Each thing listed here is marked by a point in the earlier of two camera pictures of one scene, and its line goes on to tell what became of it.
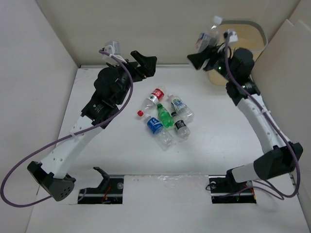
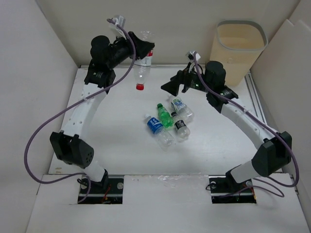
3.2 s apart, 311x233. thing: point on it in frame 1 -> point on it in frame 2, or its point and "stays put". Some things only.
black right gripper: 198,59 -> 182,77
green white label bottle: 181,109 stays put
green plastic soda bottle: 166,119 stays put
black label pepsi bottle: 183,131 stays put
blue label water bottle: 164,139 stays put
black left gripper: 147,66 -> 142,47
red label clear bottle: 152,101 -> 142,67
